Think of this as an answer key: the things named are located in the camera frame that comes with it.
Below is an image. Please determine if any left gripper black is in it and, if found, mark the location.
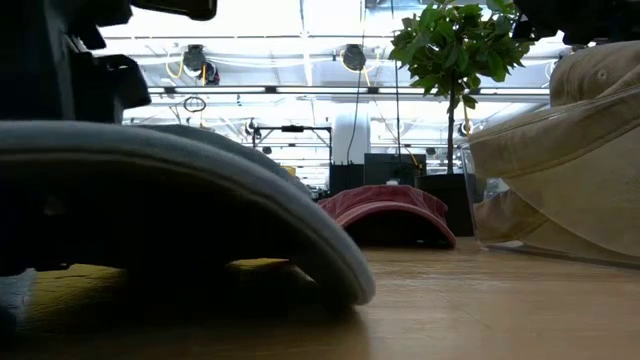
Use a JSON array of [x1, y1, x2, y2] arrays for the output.
[[0, 0, 219, 124]]

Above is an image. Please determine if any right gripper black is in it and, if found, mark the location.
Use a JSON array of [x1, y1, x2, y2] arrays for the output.
[[512, 0, 640, 47]]

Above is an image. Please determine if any grey baseball cap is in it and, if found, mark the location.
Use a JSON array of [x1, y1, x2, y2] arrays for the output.
[[0, 119, 377, 346]]

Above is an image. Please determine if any tan baseball cap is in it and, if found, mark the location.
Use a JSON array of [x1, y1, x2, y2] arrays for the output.
[[467, 39, 640, 261]]

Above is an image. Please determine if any maroon baseball cap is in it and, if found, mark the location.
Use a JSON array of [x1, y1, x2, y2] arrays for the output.
[[317, 183, 457, 250]]

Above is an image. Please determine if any clear plastic bin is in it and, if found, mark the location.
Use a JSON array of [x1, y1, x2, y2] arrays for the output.
[[458, 84, 640, 272]]

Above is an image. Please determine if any black monitor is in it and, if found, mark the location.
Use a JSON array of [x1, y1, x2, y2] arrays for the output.
[[363, 152, 427, 187]]

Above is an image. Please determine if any green plant in black pot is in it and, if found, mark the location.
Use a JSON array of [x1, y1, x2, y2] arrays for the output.
[[387, 0, 534, 238]]

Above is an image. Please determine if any black equipment box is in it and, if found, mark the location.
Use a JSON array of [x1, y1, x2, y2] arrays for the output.
[[328, 163, 365, 196]]

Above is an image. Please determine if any black ceiling cable reel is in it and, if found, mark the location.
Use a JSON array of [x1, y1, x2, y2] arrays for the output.
[[181, 43, 221, 86], [341, 43, 369, 73]]

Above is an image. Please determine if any black overhead gantry frame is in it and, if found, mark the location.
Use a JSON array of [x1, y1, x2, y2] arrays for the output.
[[243, 118, 334, 151]]

